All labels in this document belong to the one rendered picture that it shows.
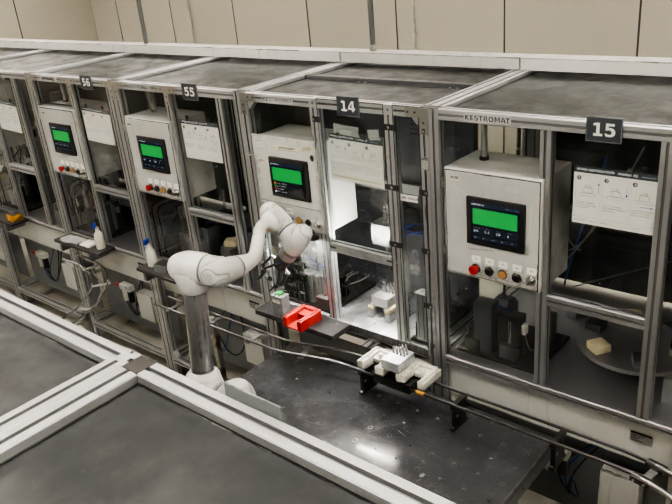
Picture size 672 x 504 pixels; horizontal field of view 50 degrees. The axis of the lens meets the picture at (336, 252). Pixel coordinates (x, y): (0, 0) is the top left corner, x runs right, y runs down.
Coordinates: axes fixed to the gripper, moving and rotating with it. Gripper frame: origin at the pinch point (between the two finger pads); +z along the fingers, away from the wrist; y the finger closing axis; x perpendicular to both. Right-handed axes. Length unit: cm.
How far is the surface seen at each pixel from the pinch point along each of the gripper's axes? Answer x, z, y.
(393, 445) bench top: 36, -23, -97
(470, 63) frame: -80, -123, 5
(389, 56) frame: -87, -93, 43
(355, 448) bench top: 45, -14, -87
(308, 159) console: -9, -64, 21
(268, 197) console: -13.6, -27.2, 29.3
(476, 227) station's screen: 5, -108, -57
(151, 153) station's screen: -23, 19, 106
